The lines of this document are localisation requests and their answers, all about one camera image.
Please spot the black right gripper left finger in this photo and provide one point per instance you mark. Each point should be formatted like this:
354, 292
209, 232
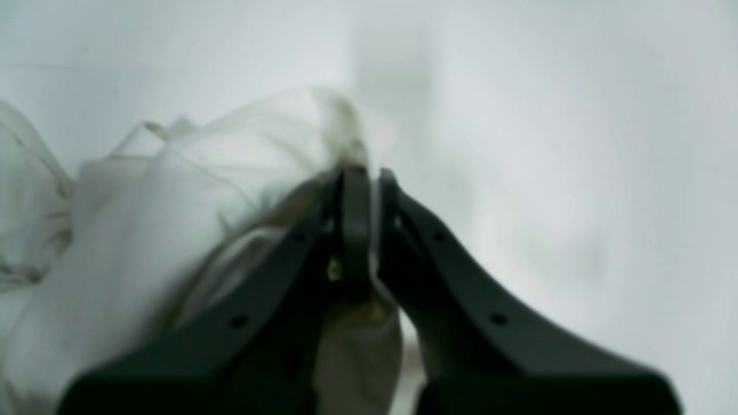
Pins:
255, 351

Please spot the white t-shirt with print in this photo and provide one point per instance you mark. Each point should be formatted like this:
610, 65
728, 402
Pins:
141, 241

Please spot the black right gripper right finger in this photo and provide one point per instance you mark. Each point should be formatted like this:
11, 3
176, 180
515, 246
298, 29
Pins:
484, 351

